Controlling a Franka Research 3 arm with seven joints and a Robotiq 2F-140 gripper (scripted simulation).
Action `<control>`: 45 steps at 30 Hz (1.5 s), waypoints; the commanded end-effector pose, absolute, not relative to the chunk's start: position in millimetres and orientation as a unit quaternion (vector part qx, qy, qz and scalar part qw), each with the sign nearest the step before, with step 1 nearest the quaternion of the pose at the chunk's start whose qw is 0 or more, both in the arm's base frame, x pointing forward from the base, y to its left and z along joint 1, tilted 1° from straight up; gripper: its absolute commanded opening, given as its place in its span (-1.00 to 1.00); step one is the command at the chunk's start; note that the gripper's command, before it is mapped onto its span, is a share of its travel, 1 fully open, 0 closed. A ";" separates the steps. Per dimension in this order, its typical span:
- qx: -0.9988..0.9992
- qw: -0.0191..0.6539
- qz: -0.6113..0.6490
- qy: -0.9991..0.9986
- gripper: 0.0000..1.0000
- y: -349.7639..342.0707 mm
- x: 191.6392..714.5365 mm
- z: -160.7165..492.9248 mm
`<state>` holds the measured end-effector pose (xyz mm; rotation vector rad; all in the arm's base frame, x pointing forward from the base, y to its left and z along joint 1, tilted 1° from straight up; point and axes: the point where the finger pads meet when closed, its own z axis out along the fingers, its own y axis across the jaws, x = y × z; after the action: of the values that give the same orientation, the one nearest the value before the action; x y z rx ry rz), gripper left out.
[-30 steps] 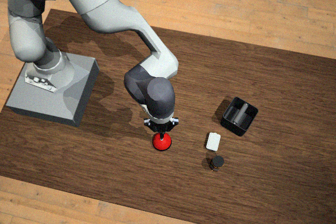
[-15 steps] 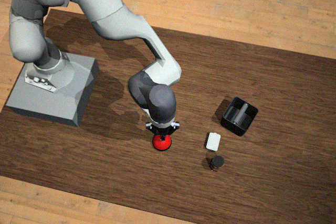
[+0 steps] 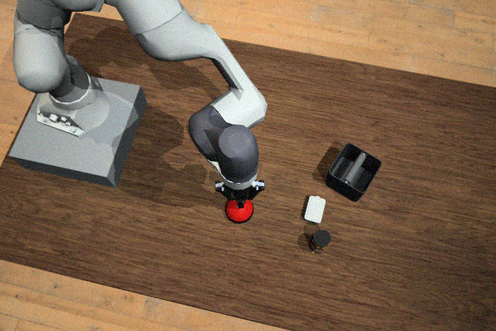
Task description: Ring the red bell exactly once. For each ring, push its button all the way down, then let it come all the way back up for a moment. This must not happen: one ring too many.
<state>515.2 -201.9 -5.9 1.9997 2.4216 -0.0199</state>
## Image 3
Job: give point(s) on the grey plastic tub with white lid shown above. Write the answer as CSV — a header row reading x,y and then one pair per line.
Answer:
x,y
314,209

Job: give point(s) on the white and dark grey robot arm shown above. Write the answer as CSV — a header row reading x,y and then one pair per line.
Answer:
x,y
165,31

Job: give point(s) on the brown and white paprika spice jar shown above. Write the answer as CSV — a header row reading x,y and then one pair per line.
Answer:
x,y
319,241

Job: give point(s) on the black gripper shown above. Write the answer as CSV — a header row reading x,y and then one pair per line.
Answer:
x,y
239,195

